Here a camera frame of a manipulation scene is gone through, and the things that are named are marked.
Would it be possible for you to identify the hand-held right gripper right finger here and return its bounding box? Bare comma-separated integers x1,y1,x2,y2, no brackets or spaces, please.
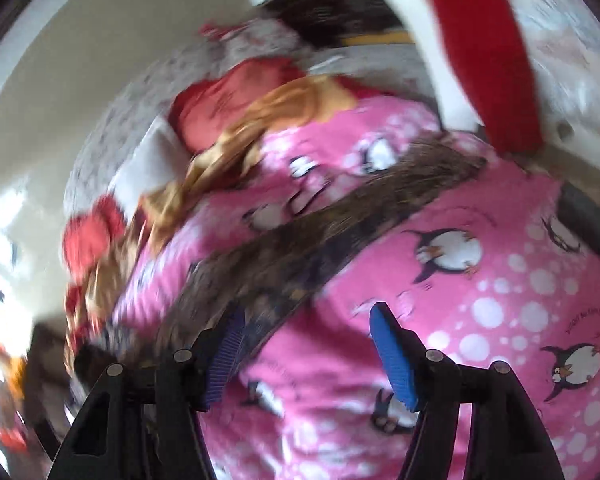
370,302,566,480

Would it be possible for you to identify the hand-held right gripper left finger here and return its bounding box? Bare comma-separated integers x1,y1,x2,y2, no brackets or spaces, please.
47,305,246,480

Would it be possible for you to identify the dark patterned small garment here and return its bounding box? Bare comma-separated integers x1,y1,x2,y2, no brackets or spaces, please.
75,137,488,411

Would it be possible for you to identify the pink penguin printed blanket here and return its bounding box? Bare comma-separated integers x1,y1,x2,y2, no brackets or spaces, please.
112,95,600,480

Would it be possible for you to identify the small red cushion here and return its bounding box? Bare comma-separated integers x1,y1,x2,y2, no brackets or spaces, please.
62,200,128,281

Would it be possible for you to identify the orange object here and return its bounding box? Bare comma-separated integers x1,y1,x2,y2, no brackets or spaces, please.
2,350,31,401

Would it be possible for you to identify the red pillow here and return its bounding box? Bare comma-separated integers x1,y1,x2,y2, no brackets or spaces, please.
170,57,381,153

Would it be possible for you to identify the red garment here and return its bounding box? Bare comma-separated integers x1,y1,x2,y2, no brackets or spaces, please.
62,20,431,221

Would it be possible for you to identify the golden satin cloth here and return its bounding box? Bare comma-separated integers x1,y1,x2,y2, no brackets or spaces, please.
140,74,356,256

